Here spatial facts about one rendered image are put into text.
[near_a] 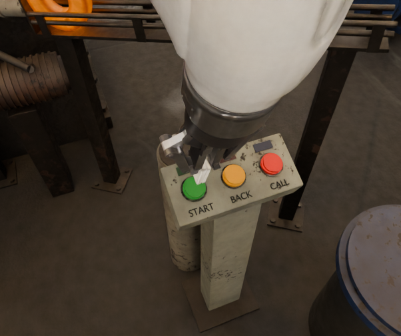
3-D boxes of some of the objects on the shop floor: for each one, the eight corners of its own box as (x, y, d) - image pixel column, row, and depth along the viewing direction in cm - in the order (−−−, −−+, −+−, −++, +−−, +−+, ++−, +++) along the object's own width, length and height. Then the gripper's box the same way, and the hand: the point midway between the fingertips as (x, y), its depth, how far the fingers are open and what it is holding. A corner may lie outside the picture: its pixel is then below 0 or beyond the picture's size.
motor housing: (40, 177, 141) (-27, 56, 99) (98, 161, 146) (56, 39, 104) (44, 203, 133) (-27, 85, 91) (104, 185, 138) (63, 66, 96)
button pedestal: (174, 285, 114) (154, 157, 66) (244, 259, 120) (273, 123, 72) (192, 336, 105) (184, 230, 57) (266, 305, 110) (318, 185, 62)
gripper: (270, 55, 39) (226, 143, 61) (150, 83, 36) (151, 165, 58) (299, 116, 37) (243, 184, 59) (174, 153, 34) (166, 209, 56)
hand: (200, 168), depth 55 cm, fingers closed
